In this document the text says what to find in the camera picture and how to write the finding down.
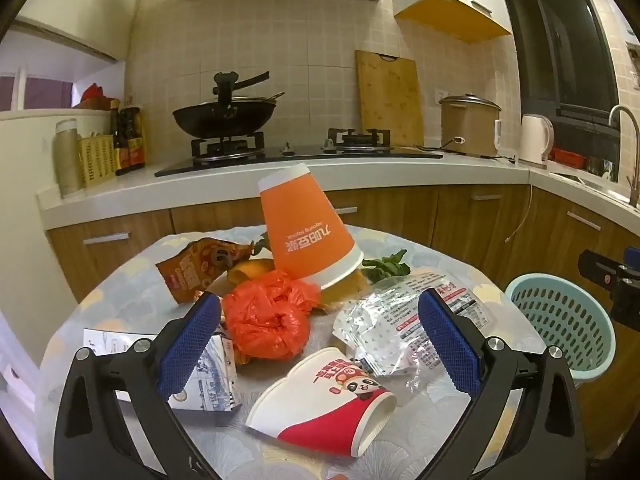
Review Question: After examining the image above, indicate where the dark sauce bottle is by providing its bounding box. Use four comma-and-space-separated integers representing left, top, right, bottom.
114, 100, 133, 176
127, 105, 147, 170

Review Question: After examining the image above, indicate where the red white paper cup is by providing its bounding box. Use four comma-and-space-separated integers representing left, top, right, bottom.
245, 346, 397, 457

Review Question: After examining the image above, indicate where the orange paper cup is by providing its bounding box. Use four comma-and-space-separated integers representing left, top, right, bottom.
258, 162, 364, 292

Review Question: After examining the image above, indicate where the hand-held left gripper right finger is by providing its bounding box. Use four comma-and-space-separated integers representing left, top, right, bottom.
417, 287, 586, 480

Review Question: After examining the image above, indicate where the red box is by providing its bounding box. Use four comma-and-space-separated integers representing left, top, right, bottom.
550, 147, 587, 170

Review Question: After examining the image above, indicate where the yellow fruit peel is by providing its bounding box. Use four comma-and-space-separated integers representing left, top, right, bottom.
320, 267, 373, 311

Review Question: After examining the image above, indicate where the white electric kettle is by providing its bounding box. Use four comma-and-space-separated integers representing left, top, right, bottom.
520, 114, 555, 167

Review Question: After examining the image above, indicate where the yellow plastic basket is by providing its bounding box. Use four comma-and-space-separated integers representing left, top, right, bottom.
77, 132, 118, 188

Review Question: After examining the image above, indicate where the grey cylinder jar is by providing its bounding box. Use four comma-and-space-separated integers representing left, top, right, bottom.
54, 119, 83, 199

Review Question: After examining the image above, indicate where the white hanging cable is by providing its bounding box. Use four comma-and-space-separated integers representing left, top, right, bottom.
505, 185, 533, 241

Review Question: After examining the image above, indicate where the silver foil packet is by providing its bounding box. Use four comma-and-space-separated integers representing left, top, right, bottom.
332, 270, 493, 396

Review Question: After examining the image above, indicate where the black gas stove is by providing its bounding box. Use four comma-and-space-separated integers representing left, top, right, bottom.
154, 128, 443, 177

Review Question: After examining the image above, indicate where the brown rice cooker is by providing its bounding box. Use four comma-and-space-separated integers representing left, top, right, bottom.
439, 94, 502, 157

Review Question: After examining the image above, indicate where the wok lid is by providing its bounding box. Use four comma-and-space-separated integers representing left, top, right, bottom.
212, 72, 286, 108

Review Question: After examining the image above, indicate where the metal faucet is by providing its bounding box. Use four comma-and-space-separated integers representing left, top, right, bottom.
608, 105, 640, 208

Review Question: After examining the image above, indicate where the teal plastic basket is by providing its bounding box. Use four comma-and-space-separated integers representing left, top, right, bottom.
504, 273, 616, 386

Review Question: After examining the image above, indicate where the orange snack packet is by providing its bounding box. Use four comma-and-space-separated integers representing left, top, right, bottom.
155, 238, 255, 306

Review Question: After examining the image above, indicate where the wooden base cabinet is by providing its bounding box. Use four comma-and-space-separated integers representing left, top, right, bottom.
47, 185, 640, 456

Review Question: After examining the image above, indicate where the dark window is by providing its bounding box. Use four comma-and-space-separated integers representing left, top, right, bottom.
500, 0, 621, 126

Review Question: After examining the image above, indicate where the orange plastic bag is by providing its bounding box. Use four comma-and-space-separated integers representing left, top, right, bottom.
221, 269, 321, 361

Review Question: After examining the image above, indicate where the orange fruit peel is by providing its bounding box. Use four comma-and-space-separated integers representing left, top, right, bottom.
227, 258, 276, 283

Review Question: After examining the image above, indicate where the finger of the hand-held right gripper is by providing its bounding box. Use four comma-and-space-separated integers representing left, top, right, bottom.
611, 245, 640, 333
578, 249, 623, 288

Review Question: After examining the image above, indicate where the black wok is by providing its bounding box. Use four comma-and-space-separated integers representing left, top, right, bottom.
172, 71, 278, 139

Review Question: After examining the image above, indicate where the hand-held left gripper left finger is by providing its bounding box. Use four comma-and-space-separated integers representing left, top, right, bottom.
52, 291, 236, 480

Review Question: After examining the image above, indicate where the steel sink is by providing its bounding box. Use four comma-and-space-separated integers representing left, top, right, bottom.
550, 170, 640, 201

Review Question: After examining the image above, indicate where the white blue milk carton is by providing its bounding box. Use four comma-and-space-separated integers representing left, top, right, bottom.
165, 332, 241, 413

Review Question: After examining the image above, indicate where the wooden cutting board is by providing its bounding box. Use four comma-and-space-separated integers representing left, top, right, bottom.
355, 50, 425, 148

